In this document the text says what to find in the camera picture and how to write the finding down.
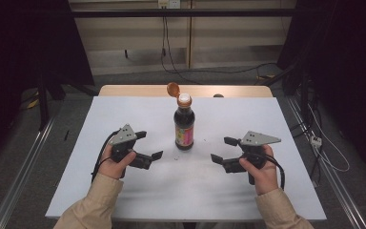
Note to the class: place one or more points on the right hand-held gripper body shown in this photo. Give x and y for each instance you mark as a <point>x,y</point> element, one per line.
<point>257,140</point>

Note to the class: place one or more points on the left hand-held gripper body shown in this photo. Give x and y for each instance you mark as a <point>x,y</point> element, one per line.
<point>124,136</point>

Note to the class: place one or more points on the dark sauce bottle orange cap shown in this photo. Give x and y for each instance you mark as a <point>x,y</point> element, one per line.
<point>184,127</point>

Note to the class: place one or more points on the person's left hand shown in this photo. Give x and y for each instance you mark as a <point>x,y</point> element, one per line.
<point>114,168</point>

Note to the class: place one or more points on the person's right hand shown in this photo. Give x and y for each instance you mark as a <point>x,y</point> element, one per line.
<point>265,178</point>

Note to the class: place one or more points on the wooden table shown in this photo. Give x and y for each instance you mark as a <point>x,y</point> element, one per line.
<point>133,90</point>

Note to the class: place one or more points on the white board sheet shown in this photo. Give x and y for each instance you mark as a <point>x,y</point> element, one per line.
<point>187,191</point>

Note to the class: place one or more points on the small black stick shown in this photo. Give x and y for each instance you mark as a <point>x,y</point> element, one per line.
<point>66,135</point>

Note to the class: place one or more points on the white power strip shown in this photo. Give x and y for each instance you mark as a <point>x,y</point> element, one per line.
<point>315,141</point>

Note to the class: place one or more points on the black metal stand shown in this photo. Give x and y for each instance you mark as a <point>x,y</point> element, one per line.
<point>43,105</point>

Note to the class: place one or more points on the black curtain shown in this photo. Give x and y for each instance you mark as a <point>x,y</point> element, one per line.
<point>28,47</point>
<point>346,63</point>

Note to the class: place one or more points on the black horizontal bar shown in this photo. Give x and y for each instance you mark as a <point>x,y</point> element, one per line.
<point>184,12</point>

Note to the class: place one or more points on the aluminium floor rail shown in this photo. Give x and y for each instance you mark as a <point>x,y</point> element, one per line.
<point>333,178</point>
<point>22,171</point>

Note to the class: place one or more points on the white wall socket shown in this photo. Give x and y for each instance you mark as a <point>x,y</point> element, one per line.
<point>169,4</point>

